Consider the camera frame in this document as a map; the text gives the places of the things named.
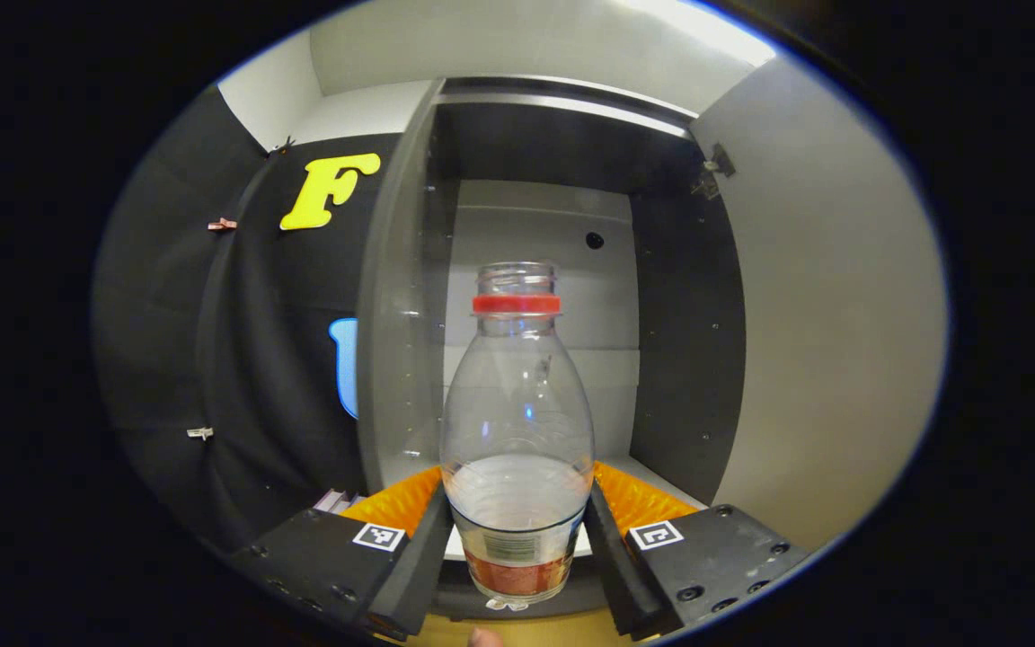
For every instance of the black clip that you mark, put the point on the black clip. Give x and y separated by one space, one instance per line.
282 144

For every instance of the dark grey cabinet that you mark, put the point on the dark grey cabinet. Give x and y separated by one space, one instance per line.
688 359

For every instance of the black backdrop cloth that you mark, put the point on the black backdrop cloth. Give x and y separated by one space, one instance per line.
212 341

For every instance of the long ceiling light panel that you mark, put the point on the long ceiling light panel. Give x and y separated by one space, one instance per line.
706 27

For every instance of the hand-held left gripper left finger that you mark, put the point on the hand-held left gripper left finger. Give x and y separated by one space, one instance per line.
419 575

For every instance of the beige cabinet door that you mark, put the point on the beige cabinet door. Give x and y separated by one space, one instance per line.
832 314

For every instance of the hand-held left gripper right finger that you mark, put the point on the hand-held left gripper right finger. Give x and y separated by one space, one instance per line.
612 566

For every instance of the red clip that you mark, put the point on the red clip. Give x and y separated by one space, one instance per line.
222 224

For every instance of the white clip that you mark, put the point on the white clip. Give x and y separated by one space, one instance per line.
200 433

